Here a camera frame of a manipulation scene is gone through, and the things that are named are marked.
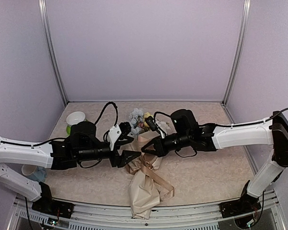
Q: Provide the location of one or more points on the yellow fake flower stem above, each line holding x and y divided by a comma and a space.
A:
147, 114

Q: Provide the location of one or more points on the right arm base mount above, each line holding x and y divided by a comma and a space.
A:
248, 201

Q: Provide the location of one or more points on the front aluminium rail frame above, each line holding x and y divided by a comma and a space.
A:
266, 214

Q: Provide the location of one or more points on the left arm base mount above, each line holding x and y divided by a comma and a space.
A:
47, 205

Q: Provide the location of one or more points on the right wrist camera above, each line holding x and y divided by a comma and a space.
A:
155, 127

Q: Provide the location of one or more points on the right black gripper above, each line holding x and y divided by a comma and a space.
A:
156, 141

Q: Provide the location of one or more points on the blue fake flower stem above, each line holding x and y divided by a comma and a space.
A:
136, 120

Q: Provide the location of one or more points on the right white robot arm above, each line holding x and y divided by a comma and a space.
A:
271, 130

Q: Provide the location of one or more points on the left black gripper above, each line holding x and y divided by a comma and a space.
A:
123, 161

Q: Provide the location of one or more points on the brown ribbon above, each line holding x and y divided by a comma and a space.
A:
151, 163

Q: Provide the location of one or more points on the green plate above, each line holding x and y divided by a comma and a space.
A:
68, 130

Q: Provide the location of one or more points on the aluminium corner post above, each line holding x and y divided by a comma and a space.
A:
238, 51
47, 31

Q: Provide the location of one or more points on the light blue mug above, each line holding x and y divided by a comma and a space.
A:
39, 175

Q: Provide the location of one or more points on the right aluminium corner post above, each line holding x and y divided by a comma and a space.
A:
238, 51

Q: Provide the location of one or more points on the pink wrapping paper sheet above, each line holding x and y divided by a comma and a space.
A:
143, 192

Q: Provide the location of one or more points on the left aluminium corner post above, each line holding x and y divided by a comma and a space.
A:
47, 31

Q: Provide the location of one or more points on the white fake rose stem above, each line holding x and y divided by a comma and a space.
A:
163, 125

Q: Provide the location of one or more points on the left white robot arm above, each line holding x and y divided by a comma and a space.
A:
26, 153

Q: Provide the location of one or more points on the white bowl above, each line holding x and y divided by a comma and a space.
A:
75, 118

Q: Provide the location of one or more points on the white paper cup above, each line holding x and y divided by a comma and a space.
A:
28, 170

